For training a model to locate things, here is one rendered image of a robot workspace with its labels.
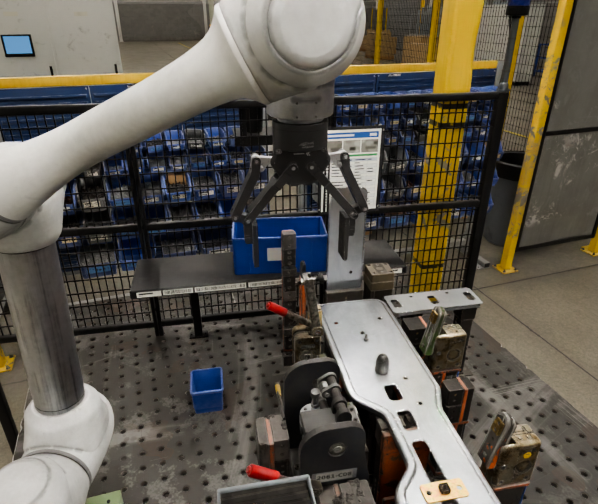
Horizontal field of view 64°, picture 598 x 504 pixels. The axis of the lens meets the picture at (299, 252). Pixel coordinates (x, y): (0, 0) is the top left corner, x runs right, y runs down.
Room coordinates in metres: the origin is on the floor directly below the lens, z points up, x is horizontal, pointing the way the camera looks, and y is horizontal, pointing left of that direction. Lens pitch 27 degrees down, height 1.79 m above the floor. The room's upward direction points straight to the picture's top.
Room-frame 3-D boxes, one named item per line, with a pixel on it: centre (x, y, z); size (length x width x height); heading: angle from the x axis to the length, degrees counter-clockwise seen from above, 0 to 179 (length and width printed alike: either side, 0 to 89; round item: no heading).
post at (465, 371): (1.27, -0.53, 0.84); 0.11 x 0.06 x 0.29; 101
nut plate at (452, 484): (0.59, -0.27, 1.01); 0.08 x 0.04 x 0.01; 101
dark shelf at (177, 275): (1.44, 0.10, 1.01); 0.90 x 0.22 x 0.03; 101
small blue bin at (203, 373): (1.13, 0.28, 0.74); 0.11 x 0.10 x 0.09; 11
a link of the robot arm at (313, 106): (0.65, 0.00, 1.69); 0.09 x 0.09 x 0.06
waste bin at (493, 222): (3.84, -1.84, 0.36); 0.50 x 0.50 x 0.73
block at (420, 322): (1.16, -0.35, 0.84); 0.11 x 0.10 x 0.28; 101
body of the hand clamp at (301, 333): (1.02, -0.02, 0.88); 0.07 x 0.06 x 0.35; 101
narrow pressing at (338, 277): (1.31, -0.14, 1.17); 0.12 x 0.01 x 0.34; 101
